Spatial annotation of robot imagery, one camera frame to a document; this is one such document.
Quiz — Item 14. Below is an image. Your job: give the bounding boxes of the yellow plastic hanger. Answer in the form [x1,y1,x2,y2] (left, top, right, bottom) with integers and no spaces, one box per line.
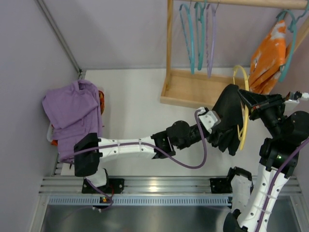
[232,65,250,150]

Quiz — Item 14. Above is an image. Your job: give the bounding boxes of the black trousers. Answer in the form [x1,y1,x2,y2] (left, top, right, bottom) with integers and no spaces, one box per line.
[207,84,243,156]

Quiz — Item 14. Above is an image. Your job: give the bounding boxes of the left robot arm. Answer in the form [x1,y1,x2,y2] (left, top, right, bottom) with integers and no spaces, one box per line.
[73,85,251,188]

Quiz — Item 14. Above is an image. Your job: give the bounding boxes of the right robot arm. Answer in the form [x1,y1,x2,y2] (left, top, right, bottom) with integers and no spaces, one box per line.
[223,90,309,232]

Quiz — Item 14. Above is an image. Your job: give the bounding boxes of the blue plastic hanger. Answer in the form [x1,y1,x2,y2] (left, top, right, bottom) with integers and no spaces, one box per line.
[179,3,195,74]

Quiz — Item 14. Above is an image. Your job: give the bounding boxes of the teal hanger with garment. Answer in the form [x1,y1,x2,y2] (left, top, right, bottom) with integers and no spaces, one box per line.
[276,7,309,82]

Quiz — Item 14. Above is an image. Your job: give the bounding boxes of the lilac plastic hanger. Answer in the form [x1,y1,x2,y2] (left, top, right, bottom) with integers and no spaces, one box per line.
[205,3,217,78]

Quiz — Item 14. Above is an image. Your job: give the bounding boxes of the teal plastic hanger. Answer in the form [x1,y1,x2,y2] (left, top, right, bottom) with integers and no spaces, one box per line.
[194,0,207,71]

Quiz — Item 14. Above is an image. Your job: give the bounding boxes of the wooden clothes rack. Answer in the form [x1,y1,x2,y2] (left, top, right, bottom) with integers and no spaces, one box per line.
[160,0,309,108]

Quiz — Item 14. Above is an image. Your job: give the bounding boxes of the orange white garment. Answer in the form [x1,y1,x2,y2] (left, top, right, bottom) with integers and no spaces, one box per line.
[249,20,286,94]

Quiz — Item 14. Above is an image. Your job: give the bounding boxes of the purple garment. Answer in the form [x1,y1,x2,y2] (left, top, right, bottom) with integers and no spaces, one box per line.
[42,80,103,161]

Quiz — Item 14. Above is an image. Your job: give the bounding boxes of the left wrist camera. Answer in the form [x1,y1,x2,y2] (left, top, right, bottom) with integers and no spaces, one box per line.
[195,107,221,134]

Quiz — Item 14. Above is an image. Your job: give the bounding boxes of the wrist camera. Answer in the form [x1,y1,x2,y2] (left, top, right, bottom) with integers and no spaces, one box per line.
[195,107,221,134]
[284,91,309,107]

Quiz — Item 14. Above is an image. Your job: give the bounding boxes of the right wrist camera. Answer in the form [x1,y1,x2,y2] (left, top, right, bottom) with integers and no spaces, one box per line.
[284,91,309,107]

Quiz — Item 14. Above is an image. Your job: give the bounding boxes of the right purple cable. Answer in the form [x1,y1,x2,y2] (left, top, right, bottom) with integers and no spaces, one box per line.
[255,135,309,232]

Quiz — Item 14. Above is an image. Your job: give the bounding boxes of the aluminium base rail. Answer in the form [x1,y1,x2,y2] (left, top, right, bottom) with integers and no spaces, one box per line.
[38,175,302,194]

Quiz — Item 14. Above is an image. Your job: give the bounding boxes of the grey slotted cable duct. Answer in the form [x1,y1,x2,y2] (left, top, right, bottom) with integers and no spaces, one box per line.
[48,196,231,206]

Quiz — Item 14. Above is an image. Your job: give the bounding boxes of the grey corner frame profile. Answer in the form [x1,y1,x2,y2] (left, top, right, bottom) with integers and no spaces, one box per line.
[35,0,82,74]

